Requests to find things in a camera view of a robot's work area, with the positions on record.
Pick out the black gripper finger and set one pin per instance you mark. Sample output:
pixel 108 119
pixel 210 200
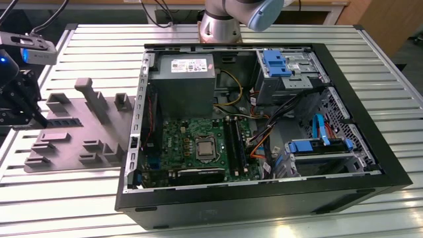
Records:
pixel 29 99

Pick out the RAM stick with blue label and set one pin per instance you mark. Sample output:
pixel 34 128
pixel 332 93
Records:
pixel 62 122

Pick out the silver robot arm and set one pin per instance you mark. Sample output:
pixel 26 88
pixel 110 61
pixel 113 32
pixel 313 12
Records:
pixel 217 27

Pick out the black RAM slot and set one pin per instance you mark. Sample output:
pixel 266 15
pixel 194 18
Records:
pixel 230 142

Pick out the black table corner cap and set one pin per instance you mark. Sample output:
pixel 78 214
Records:
pixel 357 27
pixel 70 26

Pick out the grey parts rack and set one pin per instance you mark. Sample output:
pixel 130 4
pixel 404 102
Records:
pixel 82 158

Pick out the grey power supply unit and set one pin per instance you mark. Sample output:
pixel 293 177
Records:
pixel 181 94

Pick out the green motherboard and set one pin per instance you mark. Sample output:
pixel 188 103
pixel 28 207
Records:
pixel 174 135

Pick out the silver CPU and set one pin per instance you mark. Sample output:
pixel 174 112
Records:
pixel 204 148

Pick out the black graphics card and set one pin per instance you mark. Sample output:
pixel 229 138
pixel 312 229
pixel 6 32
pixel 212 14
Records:
pixel 197 173

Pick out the black PC case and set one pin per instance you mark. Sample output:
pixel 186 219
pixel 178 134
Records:
pixel 230 205

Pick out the blue optical bay carrier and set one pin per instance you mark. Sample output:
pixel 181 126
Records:
pixel 274 64

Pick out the metal drive cage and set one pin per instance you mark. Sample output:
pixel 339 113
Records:
pixel 297 84

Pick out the hard disk in blue carrier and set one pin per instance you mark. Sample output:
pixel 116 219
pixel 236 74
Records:
pixel 301 146

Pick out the metal disk bay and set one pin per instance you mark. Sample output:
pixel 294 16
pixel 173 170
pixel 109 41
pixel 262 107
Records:
pixel 323 156

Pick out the brown wooden cabinet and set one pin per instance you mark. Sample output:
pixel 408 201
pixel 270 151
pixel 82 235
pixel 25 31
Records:
pixel 379 24

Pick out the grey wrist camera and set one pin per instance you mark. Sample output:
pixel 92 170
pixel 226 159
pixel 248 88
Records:
pixel 38 58

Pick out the wooden desk with white frame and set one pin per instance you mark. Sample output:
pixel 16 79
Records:
pixel 313 3

